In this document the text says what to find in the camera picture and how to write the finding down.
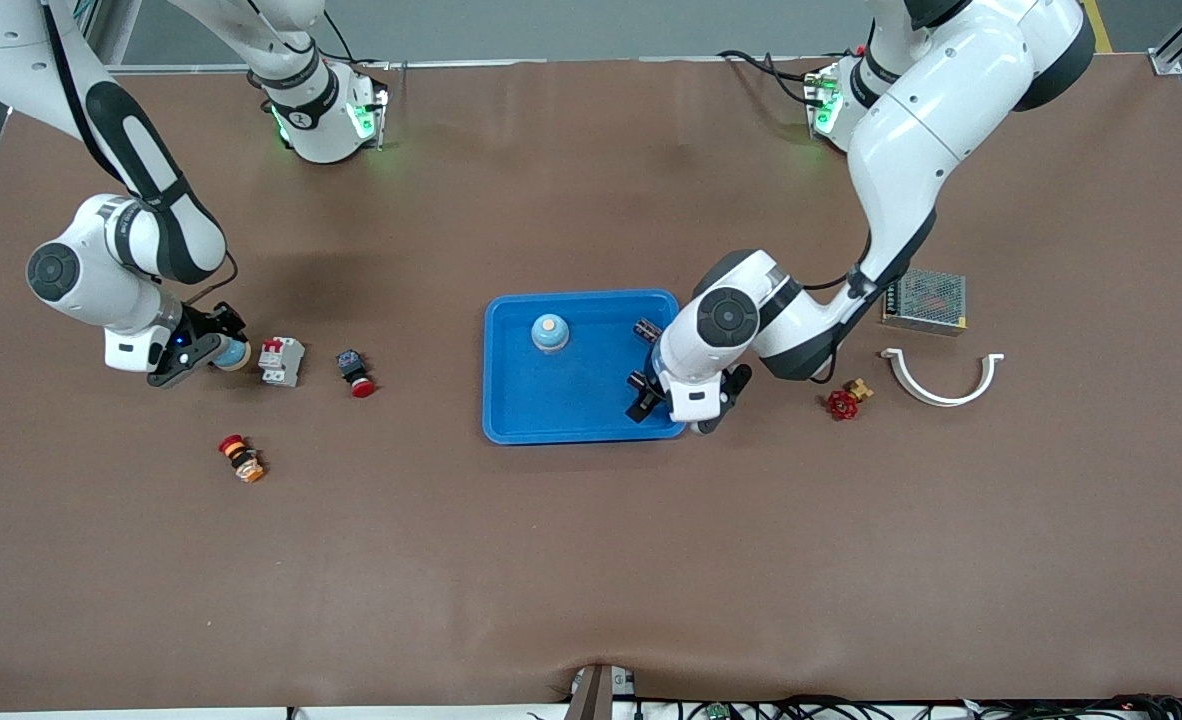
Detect brass valve red handwheel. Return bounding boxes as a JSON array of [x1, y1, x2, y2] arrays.
[[827, 377, 874, 422]]

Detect black left arm base cables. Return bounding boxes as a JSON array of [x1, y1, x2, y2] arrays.
[[717, 48, 824, 109]]

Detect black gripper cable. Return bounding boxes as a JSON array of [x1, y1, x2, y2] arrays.
[[183, 252, 240, 309], [803, 232, 874, 293]]

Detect red yellow push button switch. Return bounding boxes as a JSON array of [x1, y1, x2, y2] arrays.
[[217, 434, 266, 484]]

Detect silver table edge rail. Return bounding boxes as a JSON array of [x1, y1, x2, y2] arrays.
[[106, 55, 872, 79]]

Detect black right arm base cable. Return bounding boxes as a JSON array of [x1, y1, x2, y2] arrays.
[[323, 8, 394, 71]]

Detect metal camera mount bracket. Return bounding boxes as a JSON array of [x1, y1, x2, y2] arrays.
[[563, 662, 638, 720]]

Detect blue plastic tray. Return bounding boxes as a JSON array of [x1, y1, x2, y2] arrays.
[[482, 289, 690, 446]]

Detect white half-round pipe clamp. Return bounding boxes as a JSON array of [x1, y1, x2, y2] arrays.
[[880, 347, 1006, 408]]

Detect black cable bundle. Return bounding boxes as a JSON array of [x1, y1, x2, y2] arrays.
[[641, 694, 1182, 720]]

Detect metal mesh power supply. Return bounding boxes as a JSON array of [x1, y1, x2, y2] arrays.
[[881, 266, 969, 337]]

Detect white circuit breaker red switch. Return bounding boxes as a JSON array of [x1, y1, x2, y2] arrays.
[[257, 336, 306, 388]]

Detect black red emergency stop button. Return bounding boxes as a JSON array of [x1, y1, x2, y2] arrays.
[[336, 348, 377, 399]]

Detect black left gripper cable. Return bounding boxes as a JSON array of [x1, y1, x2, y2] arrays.
[[803, 232, 874, 293]]

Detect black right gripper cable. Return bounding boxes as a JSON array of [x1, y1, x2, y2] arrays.
[[183, 252, 240, 309]]

